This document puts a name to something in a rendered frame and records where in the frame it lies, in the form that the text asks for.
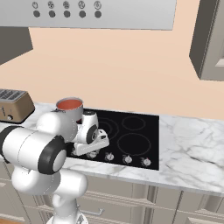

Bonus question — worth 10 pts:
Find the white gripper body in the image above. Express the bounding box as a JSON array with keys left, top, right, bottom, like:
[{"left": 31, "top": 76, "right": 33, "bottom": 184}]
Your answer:
[{"left": 72, "top": 136, "right": 110, "bottom": 157}]

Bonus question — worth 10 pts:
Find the red marinara sauce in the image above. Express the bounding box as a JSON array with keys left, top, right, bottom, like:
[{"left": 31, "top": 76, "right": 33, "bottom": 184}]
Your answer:
[{"left": 57, "top": 99, "right": 82, "bottom": 111}]

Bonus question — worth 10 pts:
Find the silver hob knob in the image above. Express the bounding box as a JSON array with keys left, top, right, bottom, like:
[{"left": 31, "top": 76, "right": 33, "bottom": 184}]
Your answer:
[
  {"left": 140, "top": 156, "right": 152, "bottom": 167},
  {"left": 122, "top": 154, "right": 134, "bottom": 165},
  {"left": 86, "top": 150, "right": 100, "bottom": 160},
  {"left": 104, "top": 151, "right": 116, "bottom": 162}
]

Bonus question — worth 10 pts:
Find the beige drawer front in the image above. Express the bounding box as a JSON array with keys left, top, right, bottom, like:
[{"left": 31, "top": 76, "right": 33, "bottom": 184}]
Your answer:
[
  {"left": 86, "top": 175, "right": 135, "bottom": 200},
  {"left": 76, "top": 194, "right": 147, "bottom": 224}
]

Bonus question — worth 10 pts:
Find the black glass hob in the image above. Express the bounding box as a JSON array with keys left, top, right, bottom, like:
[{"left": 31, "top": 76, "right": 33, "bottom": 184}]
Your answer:
[{"left": 66, "top": 108, "right": 160, "bottom": 172}]

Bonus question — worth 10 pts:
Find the brown toaster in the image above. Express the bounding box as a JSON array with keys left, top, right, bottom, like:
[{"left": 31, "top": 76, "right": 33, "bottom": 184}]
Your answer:
[{"left": 0, "top": 88, "right": 36, "bottom": 124}]

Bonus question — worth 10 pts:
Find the beige cupboard door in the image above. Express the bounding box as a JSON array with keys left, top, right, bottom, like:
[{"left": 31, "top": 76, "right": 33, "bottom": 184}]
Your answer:
[
  {"left": 0, "top": 160, "right": 32, "bottom": 224},
  {"left": 173, "top": 191, "right": 224, "bottom": 224}
]

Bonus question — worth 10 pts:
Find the silver range hood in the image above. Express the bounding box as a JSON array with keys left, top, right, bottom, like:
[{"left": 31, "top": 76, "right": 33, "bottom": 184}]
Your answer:
[{"left": 0, "top": 0, "right": 178, "bottom": 32}]

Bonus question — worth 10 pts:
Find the silver drawer handle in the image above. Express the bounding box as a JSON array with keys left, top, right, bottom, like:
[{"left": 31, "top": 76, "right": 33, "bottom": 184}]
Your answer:
[{"left": 78, "top": 207, "right": 105, "bottom": 217}]

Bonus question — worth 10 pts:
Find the grey wall cupboard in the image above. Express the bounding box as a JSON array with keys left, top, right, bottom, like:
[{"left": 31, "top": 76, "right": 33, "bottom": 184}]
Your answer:
[{"left": 189, "top": 0, "right": 224, "bottom": 82}]

